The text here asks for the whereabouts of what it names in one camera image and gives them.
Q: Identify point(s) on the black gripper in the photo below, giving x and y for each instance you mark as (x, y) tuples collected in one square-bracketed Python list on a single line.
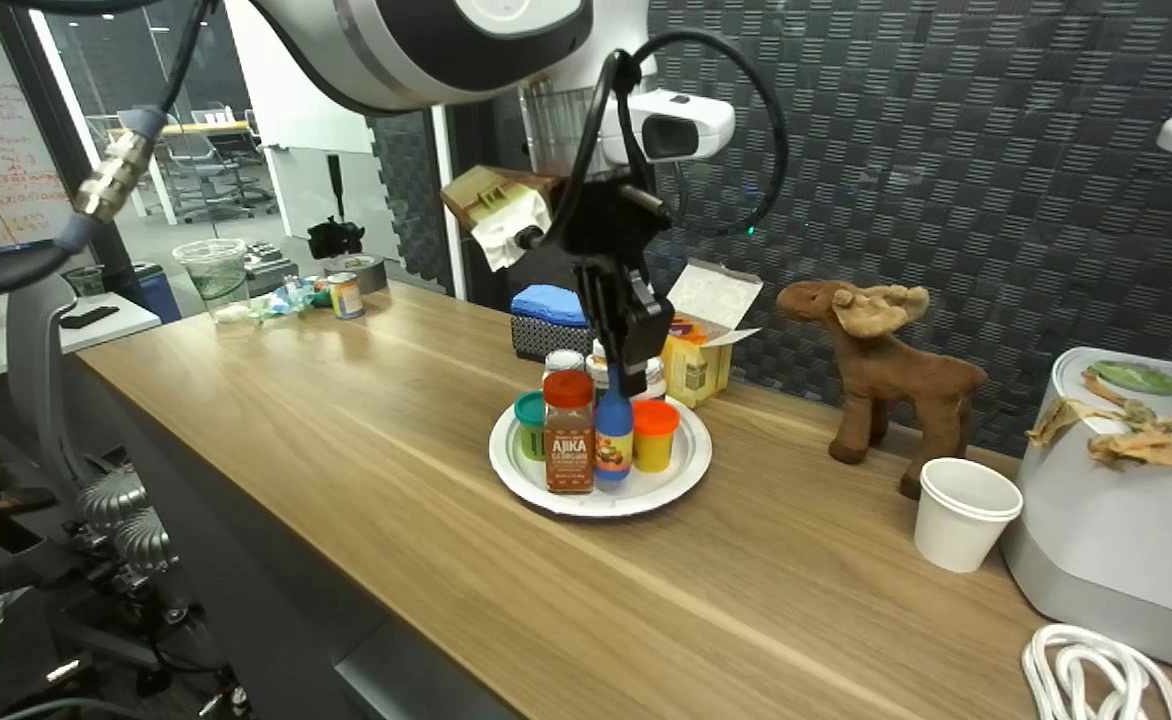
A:
[(604, 228)]

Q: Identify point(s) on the green label pill bottle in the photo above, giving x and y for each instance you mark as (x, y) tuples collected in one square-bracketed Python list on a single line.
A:
[(599, 365)]

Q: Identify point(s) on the orange lid spice jar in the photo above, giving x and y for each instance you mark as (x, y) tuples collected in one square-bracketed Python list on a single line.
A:
[(567, 422)]

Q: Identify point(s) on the orange lid yellow tub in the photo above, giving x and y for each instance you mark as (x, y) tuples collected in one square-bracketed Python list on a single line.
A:
[(654, 430)]

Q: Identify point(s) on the teal lid green tub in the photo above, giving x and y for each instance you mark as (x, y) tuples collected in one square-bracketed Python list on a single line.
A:
[(528, 426)]

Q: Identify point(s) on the blue label white bottle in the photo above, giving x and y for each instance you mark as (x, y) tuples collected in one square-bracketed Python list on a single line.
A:
[(654, 373)]

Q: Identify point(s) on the blue glue bottle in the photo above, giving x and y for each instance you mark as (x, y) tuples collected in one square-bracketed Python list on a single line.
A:
[(613, 437)]

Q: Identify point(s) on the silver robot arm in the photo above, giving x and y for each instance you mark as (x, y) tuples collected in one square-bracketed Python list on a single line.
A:
[(582, 70)]

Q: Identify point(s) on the white paper plate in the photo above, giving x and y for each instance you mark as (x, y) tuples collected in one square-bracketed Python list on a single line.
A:
[(604, 500)]

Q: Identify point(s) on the brown moose plushie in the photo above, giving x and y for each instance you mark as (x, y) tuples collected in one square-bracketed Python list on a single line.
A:
[(882, 370)]

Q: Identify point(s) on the yellow open cardboard box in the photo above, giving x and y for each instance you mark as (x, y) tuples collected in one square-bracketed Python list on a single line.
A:
[(711, 321)]

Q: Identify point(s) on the blue folded cloth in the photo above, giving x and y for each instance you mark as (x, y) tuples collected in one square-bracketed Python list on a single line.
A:
[(548, 300)]

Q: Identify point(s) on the white paper cup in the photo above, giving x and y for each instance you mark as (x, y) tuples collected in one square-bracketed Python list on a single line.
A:
[(961, 512)]

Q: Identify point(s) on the grey white appliance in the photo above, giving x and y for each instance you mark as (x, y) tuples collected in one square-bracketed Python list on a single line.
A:
[(1092, 541)]

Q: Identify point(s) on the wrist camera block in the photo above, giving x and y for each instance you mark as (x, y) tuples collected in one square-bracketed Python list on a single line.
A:
[(502, 211)]

